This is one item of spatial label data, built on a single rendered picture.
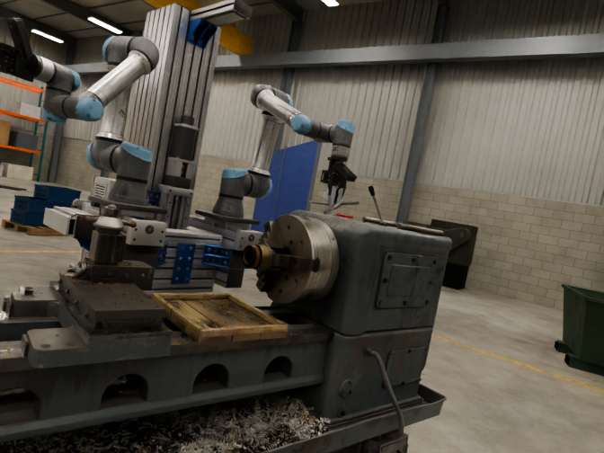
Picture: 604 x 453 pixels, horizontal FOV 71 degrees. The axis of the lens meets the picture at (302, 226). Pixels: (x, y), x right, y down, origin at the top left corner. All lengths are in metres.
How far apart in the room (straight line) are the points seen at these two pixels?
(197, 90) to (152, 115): 0.24
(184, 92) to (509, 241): 10.05
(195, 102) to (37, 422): 1.45
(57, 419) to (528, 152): 11.23
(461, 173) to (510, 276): 2.83
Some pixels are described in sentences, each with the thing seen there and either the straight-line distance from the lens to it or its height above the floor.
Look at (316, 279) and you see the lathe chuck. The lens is 1.41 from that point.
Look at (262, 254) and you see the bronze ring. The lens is 1.40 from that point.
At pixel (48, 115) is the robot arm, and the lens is 1.71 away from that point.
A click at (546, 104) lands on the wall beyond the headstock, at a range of 11.93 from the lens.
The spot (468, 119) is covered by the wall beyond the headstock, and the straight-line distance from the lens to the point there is 12.14.
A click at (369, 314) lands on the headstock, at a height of 0.94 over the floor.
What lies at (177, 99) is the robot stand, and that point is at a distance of 2.06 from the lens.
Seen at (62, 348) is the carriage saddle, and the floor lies 0.90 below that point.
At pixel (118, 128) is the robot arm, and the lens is 1.88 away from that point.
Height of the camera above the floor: 1.28
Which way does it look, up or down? 3 degrees down
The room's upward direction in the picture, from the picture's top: 11 degrees clockwise
